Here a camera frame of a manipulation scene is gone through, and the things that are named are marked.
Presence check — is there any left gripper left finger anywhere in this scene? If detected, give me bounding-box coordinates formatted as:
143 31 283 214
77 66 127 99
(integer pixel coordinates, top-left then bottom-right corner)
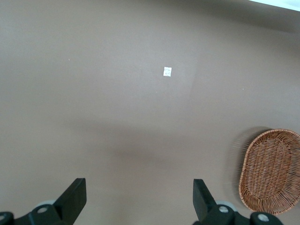
0 178 88 225

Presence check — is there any brown oval wicker basket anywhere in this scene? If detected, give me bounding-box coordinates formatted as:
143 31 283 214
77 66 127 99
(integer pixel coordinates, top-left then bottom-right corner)
238 128 300 216

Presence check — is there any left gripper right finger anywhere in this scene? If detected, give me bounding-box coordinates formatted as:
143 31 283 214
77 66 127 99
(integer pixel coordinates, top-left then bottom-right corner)
193 179 285 225

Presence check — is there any brown paper table cover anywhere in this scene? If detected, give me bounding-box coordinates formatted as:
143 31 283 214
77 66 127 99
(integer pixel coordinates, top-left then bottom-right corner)
0 0 300 225

